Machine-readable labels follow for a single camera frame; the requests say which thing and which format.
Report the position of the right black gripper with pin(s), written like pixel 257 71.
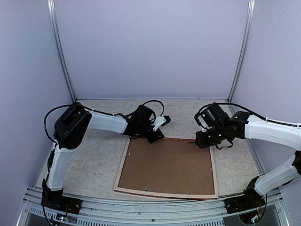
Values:
pixel 202 143

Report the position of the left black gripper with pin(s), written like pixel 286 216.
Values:
pixel 155 137

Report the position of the red wooden picture frame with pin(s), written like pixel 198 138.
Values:
pixel 214 174

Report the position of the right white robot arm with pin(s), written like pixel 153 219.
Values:
pixel 278 132

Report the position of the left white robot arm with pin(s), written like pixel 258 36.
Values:
pixel 72 125

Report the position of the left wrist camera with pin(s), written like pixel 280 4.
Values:
pixel 161 121

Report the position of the brown frame backing board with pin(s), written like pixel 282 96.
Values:
pixel 164 164

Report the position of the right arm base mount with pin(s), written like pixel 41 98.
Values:
pixel 249 200

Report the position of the aluminium front rail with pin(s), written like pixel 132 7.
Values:
pixel 108 212

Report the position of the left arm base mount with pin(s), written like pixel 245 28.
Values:
pixel 56 201

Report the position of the aluminium corner post right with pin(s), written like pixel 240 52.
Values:
pixel 243 49

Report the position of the aluminium corner post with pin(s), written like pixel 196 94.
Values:
pixel 59 48
pixel 243 49

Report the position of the aluminium corner post left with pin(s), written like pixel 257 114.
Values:
pixel 59 48

